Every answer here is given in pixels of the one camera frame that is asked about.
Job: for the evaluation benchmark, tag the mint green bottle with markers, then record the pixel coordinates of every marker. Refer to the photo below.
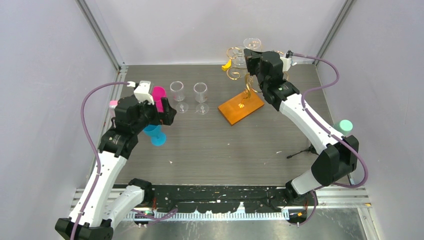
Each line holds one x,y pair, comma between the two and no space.
344,126

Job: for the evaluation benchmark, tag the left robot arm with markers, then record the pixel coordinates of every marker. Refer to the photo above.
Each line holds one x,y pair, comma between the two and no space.
94,218

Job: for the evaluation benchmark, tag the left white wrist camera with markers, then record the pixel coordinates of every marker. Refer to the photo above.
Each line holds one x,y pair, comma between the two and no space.
142,91

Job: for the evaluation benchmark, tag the clear wine glass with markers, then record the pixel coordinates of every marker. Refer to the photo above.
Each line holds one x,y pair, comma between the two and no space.
201,95
178,94

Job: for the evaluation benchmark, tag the blue wine glass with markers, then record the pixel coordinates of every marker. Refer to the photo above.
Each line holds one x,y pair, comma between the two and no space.
157,137

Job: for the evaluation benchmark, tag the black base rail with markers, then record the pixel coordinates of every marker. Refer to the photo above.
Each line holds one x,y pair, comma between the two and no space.
218,199

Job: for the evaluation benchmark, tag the small yellow block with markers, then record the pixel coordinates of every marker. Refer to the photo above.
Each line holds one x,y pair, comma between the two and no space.
226,66

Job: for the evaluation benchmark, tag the pink wedge stand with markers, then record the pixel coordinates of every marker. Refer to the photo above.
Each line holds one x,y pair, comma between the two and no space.
111,109

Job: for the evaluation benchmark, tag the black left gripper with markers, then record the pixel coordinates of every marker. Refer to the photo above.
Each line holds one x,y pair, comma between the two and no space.
165,118

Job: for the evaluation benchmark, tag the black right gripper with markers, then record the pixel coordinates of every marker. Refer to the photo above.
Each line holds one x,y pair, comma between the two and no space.
252,57

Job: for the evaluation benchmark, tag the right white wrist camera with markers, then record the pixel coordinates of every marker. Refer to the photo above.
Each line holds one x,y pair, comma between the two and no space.
287,61

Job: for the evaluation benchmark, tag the small black tripod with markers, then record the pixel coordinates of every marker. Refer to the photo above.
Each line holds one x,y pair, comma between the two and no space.
310,149

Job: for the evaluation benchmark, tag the pink wine glass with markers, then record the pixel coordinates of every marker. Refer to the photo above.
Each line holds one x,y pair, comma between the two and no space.
157,93

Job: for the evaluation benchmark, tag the orange wooden rack base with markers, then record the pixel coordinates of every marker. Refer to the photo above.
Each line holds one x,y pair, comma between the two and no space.
239,107

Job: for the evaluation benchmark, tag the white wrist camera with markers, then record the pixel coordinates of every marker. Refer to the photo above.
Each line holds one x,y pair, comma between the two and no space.
287,61
142,91

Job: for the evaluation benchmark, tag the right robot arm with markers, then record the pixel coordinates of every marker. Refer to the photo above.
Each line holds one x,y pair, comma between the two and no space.
337,153

